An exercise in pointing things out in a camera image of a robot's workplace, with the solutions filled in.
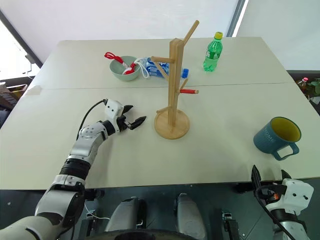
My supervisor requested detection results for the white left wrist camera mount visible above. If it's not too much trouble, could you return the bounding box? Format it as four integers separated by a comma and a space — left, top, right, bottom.
103, 99, 125, 133

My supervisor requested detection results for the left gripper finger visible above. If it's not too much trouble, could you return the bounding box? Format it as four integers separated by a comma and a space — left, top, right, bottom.
127, 115, 148, 131
121, 105, 135, 117

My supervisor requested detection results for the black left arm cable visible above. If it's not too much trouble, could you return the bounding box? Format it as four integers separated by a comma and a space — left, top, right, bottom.
75, 99, 109, 141

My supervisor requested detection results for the wooden mug tree stand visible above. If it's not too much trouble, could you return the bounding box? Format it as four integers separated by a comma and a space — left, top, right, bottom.
150, 19, 200, 140

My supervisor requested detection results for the blue mug with yellow inside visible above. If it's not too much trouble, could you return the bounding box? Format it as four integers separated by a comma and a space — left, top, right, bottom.
253, 116, 302, 161

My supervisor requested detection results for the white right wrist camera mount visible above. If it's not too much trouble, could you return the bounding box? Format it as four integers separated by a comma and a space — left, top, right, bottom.
264, 177, 315, 216

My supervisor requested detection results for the black table frame bracket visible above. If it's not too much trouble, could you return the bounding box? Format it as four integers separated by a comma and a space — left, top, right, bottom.
221, 211, 240, 240
81, 212, 101, 238

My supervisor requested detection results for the clear blue-label water bottle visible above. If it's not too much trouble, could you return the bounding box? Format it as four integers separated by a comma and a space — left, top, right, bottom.
136, 56, 190, 80

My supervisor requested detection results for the thin white cable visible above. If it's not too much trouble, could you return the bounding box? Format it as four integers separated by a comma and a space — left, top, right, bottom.
84, 199, 111, 221

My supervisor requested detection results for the small white block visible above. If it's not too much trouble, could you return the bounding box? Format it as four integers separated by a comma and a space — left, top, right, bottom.
24, 85, 43, 97

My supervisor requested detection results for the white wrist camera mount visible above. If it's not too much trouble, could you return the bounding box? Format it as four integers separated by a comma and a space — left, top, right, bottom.
103, 99, 125, 133
264, 177, 315, 216

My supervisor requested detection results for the red-capped bottle in background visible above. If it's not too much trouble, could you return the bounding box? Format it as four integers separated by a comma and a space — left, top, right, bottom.
297, 76, 310, 95

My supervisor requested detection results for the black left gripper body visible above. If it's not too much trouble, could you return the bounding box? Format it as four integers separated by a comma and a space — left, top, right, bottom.
116, 114, 133, 133

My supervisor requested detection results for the wooden crate in background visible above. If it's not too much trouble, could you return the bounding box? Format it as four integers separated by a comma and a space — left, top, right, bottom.
0, 83, 28, 111

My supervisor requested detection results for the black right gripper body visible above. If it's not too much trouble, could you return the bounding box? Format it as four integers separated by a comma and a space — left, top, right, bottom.
254, 183, 288, 205

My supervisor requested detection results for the black round robot waist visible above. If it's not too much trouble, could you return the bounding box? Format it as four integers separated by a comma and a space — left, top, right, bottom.
86, 228, 187, 240

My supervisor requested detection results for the grey rounded robot leg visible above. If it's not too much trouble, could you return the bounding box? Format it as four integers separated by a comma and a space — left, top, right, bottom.
173, 192, 207, 240
104, 196, 147, 233

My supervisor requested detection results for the green plastic soda bottle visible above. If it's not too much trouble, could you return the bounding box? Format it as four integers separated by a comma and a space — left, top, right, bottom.
202, 31, 224, 73

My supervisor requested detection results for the pale green bowl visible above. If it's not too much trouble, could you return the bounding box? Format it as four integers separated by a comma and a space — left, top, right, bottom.
109, 55, 142, 82

